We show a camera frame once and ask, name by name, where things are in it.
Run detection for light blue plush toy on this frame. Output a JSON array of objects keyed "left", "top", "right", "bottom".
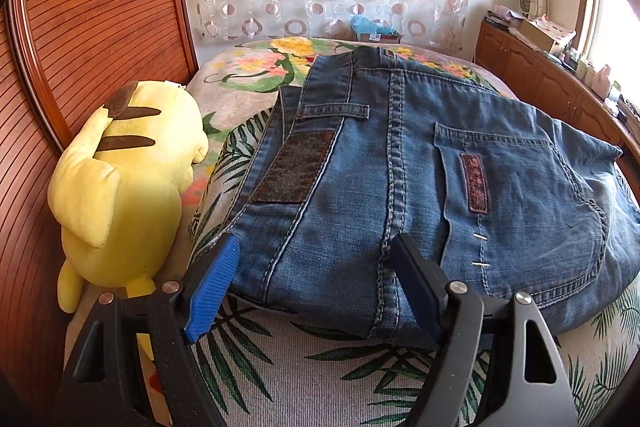
[{"left": 350, "top": 14, "right": 398, "bottom": 38}]

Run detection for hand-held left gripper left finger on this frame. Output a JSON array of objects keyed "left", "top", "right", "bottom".
[{"left": 52, "top": 234, "right": 241, "bottom": 427}]

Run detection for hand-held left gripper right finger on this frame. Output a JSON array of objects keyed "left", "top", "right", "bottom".
[{"left": 389, "top": 234, "right": 581, "bottom": 427}]

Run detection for blue denim pants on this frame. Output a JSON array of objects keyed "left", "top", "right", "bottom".
[{"left": 227, "top": 47, "right": 640, "bottom": 350}]

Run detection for yellow plush toy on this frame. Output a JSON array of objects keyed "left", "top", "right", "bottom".
[{"left": 47, "top": 79, "right": 208, "bottom": 314}]

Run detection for floral leaf print blanket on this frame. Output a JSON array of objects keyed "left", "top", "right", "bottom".
[{"left": 135, "top": 36, "right": 640, "bottom": 427}]

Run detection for wooden cabinet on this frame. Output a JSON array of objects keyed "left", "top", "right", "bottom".
[{"left": 474, "top": 21, "right": 640, "bottom": 208}]

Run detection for wooden headboard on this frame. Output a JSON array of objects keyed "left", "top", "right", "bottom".
[{"left": 0, "top": 0, "right": 201, "bottom": 427}]

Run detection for pink figurine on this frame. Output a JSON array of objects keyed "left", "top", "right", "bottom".
[{"left": 594, "top": 64, "right": 614, "bottom": 94}]

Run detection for open patterned cardboard box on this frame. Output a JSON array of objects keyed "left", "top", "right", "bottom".
[{"left": 520, "top": 18, "right": 576, "bottom": 55}]

